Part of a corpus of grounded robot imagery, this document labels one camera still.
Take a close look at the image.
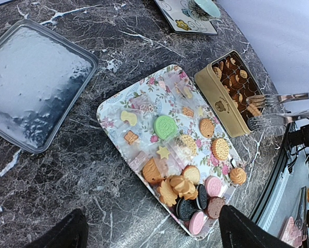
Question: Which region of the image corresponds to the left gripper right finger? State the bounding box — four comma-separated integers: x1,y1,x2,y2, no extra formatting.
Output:
219,205,284,247

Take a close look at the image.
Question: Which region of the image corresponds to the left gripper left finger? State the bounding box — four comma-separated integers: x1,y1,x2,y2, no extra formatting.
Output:
24,208,89,247

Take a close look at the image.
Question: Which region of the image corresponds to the floral cookie tray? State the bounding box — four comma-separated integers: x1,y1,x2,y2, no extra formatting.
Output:
97,65,242,240

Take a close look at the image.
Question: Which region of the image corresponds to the brown chocolate cookie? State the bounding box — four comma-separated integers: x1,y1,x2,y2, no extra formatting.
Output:
205,197,226,220

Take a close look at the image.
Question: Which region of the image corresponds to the pink sandwich cookie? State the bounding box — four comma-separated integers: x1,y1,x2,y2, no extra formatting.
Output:
204,176,222,197
189,211,206,235

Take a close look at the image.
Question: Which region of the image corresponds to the black sandwich cookie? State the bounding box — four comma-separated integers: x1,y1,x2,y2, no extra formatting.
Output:
176,198,197,221
196,184,208,210

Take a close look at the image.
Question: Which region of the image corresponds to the swirl butter cookie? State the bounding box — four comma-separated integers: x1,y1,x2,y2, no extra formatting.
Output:
229,167,247,185

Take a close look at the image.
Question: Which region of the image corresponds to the dotted round yellow biscuit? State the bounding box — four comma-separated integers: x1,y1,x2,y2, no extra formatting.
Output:
247,104,261,116

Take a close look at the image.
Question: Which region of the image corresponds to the green sandwich cookie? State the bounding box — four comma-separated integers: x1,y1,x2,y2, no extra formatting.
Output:
153,115,177,140

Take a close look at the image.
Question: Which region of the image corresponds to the gold cookie tin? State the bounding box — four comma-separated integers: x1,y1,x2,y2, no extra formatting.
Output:
194,50,262,137

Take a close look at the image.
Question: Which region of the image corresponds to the silver tin lid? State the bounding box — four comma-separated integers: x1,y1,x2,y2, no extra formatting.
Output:
0,20,98,153

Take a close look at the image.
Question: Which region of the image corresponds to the light green ceramic bowl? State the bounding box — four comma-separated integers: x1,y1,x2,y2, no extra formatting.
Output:
187,0,221,21

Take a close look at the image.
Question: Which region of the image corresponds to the square floral plate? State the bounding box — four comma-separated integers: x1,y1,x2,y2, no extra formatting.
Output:
155,1,218,36

